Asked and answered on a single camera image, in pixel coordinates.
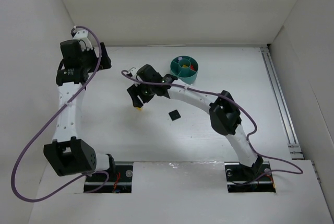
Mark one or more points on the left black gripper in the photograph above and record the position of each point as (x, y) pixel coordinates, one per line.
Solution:
(105, 58)

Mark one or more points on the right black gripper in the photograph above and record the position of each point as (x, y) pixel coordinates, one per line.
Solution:
(139, 91)

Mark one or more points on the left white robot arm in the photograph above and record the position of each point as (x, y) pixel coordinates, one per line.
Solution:
(68, 153)

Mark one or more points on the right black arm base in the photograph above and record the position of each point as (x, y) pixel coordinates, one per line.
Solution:
(239, 182)

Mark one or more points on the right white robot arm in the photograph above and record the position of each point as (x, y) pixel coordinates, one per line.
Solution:
(224, 114)

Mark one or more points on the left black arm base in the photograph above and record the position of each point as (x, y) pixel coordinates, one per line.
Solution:
(118, 183)

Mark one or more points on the black flat lego plate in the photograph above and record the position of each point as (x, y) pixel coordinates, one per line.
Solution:
(174, 115)

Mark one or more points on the teal round divided container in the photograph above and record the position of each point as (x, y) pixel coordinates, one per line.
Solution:
(184, 74)

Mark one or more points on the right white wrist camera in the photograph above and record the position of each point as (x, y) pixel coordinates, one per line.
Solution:
(132, 72)

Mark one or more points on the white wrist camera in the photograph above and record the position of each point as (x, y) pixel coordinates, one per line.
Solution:
(82, 36)
(132, 72)

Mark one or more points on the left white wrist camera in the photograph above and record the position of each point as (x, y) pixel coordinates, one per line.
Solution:
(82, 36)

